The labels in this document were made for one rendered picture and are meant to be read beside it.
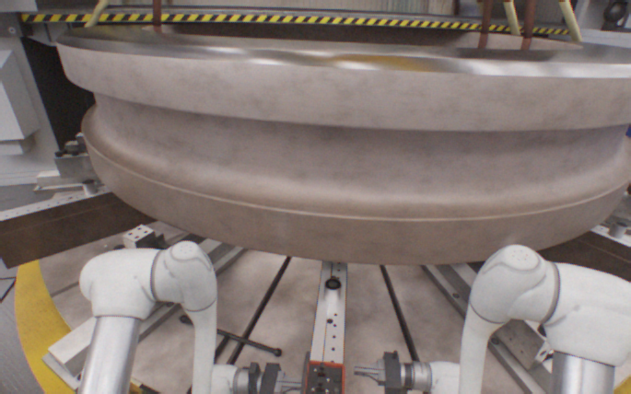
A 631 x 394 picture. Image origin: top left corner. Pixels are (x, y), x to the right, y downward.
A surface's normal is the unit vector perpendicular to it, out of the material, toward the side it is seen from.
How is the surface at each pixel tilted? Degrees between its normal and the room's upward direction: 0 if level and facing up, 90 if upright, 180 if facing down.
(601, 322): 48
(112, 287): 36
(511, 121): 90
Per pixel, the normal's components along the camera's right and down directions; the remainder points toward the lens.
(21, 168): 0.25, 0.49
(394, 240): 0.00, 0.50
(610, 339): -0.22, -0.25
